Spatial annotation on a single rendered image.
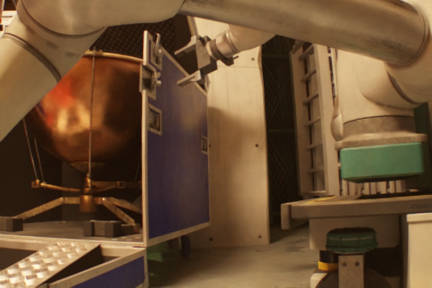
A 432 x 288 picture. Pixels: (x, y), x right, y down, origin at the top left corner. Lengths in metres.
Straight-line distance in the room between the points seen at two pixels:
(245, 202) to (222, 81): 0.83
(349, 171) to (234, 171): 1.93
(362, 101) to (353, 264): 0.32
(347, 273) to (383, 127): 0.30
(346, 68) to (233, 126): 1.91
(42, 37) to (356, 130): 0.58
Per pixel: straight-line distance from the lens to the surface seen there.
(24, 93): 0.52
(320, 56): 3.70
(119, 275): 1.24
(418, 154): 0.77
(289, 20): 0.48
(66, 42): 0.51
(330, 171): 3.51
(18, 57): 0.52
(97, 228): 1.68
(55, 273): 1.25
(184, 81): 1.42
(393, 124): 0.80
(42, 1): 0.43
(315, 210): 0.75
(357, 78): 0.81
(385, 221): 0.97
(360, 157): 0.77
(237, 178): 2.66
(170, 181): 1.69
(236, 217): 2.66
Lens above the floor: 0.34
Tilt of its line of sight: 10 degrees up
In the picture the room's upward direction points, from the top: 2 degrees counter-clockwise
